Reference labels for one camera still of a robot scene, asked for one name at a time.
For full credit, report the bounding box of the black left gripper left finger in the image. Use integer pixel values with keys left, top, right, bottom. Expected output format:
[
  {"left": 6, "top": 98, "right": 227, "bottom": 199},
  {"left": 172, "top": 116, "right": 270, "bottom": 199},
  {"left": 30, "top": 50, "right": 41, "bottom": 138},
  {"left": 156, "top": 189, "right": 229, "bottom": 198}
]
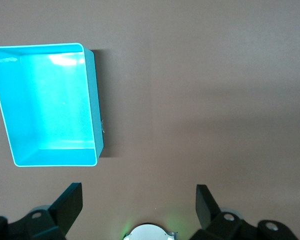
[{"left": 0, "top": 182, "right": 84, "bottom": 240}]

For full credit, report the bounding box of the teal plastic storage bin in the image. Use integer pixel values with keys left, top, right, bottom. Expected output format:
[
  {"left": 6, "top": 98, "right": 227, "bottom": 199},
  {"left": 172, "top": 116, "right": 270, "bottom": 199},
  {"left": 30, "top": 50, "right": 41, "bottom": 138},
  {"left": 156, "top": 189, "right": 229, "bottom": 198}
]
[{"left": 0, "top": 42, "right": 105, "bottom": 168}]

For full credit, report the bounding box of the brown table mat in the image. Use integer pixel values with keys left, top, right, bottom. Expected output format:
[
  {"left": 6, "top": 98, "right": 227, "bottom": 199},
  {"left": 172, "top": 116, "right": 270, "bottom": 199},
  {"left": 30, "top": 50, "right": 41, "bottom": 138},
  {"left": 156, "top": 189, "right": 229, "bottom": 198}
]
[{"left": 0, "top": 0, "right": 300, "bottom": 240}]

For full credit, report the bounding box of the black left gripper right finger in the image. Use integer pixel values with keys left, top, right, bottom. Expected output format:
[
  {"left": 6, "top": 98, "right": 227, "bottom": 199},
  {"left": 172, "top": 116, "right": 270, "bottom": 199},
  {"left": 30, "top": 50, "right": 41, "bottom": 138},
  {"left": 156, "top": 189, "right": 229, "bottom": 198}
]
[{"left": 195, "top": 184, "right": 297, "bottom": 240}]

